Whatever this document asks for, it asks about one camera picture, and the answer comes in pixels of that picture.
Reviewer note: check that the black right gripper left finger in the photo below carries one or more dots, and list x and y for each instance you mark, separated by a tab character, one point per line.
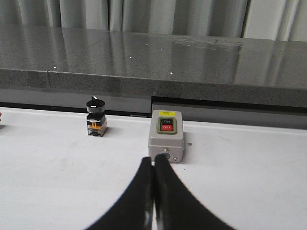
134	209

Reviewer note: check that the black rotary selector switch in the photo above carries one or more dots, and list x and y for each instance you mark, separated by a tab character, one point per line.
96	118

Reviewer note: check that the grey curtain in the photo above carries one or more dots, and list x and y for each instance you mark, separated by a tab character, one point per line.
281	20

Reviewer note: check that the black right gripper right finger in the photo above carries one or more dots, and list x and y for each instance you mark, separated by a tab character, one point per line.
176	207

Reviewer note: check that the grey granite counter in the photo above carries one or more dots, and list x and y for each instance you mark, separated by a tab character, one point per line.
85	61

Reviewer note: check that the grey on-off switch box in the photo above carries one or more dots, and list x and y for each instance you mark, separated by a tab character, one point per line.
166	135

